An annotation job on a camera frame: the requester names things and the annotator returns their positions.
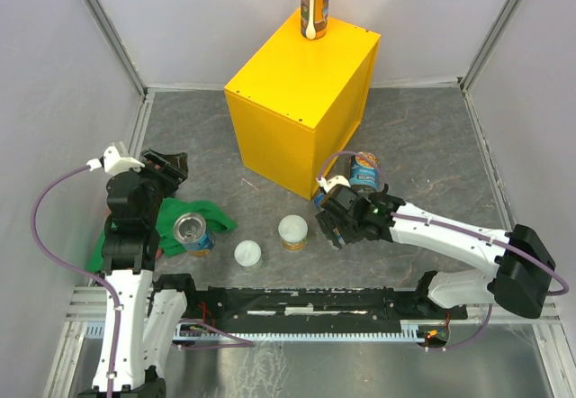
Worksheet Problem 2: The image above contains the tall can with white spoon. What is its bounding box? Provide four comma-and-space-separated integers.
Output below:
301, 0, 329, 41

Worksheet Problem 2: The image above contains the blue yellow can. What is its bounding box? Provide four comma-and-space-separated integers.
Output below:
312, 189, 326, 211

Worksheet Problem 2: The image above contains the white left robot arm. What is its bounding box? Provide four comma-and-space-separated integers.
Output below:
81, 145, 199, 397

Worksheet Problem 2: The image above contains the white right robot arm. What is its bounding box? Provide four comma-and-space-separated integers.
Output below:
316, 183, 555, 319

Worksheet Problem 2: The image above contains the green cloth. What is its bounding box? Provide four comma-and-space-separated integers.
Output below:
85, 197, 239, 275

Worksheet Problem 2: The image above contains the yellow can white lid middle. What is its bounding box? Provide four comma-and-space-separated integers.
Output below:
278, 214, 309, 252

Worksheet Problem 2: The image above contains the blue soup can lying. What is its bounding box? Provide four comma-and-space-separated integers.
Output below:
348, 151, 379, 195

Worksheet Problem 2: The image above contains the open blue tin can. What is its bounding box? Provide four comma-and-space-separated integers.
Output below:
173, 213, 214, 258

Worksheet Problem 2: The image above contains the small jar white lid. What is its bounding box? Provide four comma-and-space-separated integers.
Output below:
234, 240, 262, 271

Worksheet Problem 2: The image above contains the yellow wooden cabinet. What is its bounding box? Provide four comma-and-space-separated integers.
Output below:
224, 11, 381, 199

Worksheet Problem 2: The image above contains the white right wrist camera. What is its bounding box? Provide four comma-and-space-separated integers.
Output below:
316, 176, 350, 196

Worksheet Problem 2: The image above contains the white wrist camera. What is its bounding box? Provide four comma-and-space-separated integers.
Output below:
316, 176, 350, 196
86, 141, 145, 176

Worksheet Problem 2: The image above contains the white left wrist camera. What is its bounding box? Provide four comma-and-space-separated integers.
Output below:
86, 141, 145, 176

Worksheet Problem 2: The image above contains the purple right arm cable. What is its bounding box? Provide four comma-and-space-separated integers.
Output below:
314, 149, 571, 354

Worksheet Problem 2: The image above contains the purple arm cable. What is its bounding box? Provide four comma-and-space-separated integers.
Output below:
31, 166, 122, 393
314, 149, 571, 354

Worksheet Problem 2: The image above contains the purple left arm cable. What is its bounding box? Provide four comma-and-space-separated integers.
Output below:
31, 166, 122, 393

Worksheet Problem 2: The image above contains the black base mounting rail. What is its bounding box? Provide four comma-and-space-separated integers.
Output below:
184, 284, 468, 335

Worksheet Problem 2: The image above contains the light blue cable duct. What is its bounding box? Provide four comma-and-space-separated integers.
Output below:
84, 319, 427, 343

